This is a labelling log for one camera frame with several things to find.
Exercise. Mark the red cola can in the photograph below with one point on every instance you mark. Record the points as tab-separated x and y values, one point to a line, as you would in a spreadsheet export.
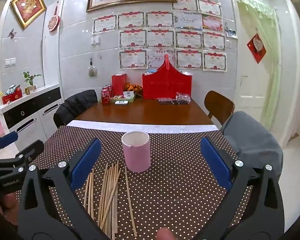
110	88
106	90
105	99

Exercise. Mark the white snack packet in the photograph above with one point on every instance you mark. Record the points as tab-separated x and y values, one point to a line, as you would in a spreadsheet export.
128	94

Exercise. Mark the person's right hand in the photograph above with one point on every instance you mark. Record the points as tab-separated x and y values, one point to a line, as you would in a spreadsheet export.
165	234

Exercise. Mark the small potted plant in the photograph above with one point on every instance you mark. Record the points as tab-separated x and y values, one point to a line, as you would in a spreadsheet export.
30	82

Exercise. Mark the grey cloth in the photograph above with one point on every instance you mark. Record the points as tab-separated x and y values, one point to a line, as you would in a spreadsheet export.
252	140

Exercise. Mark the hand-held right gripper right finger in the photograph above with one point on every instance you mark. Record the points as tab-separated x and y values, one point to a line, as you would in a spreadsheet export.
216	162

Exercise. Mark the white table runner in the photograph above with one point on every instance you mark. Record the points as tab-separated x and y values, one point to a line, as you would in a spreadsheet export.
102	127

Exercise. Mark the small wall photo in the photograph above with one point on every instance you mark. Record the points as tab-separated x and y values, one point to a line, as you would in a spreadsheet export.
231	33

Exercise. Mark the red gift box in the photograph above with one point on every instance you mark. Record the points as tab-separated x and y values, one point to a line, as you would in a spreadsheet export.
118	85

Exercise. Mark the black jacket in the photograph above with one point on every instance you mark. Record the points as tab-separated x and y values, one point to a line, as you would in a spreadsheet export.
75	105

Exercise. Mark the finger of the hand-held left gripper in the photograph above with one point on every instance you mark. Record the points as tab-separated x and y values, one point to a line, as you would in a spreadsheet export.
32	150
7	140

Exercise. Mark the red tin box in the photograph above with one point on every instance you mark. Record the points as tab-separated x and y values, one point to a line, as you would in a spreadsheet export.
12	97

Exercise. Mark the hanging silver ornament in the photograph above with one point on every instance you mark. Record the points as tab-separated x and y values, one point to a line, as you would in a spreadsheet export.
92	71

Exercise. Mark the wall of award certificates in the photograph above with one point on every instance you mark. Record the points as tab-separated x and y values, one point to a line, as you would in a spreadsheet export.
160	37

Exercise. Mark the double wall switch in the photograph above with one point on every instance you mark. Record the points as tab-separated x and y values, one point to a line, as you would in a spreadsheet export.
10	62

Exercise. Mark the pile of wooden chopsticks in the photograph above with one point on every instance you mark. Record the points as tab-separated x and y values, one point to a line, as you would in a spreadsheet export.
107	195

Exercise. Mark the pink cup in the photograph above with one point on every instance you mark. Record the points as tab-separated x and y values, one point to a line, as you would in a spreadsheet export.
136	155

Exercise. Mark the blue white packet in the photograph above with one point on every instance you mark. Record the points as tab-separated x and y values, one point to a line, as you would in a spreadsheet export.
148	74

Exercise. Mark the white light switch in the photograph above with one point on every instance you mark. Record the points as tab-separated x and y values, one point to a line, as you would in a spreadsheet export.
95	40

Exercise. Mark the red green snack packets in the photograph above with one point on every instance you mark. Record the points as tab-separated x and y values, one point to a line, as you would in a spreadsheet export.
117	97

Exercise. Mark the person's left hand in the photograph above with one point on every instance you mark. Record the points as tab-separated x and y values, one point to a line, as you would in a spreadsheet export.
7	203

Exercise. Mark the orange foil candies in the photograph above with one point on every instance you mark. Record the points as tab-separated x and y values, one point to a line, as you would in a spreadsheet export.
133	87

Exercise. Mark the wooden chair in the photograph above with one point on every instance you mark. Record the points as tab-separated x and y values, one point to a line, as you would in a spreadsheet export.
218	105

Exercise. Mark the green curtain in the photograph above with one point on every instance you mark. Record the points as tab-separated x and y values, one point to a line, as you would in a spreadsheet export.
270	80

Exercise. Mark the butterfly wall decoration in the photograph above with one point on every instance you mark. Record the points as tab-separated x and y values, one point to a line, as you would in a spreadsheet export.
12	33

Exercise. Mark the red gold framed picture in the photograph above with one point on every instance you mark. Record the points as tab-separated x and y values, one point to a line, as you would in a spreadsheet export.
28	6

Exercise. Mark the brown dotted tablecloth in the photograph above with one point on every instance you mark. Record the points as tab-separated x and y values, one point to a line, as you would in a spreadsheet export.
177	195

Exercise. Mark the white door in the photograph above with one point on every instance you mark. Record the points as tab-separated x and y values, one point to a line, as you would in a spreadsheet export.
250	90

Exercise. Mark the red paddle wall ornament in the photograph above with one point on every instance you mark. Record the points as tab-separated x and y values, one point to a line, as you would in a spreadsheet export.
53	22

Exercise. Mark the black white sideboard cabinet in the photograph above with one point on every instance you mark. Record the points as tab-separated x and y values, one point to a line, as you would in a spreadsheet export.
27	110

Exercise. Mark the green tray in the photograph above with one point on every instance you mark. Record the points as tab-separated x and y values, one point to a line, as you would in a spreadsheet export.
126	99

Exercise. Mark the clear plastic wrapped packets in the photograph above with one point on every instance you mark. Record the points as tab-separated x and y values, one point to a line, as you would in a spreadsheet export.
167	101

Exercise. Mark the red basket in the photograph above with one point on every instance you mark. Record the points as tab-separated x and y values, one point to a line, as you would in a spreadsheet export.
165	85

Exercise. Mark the clear bag of dark items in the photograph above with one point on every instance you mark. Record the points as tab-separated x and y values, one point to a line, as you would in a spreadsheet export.
183	98

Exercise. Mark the white flat device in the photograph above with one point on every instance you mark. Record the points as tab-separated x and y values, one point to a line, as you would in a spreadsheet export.
121	103

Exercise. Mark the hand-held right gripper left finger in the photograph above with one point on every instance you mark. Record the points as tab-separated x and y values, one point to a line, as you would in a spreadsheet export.
86	165

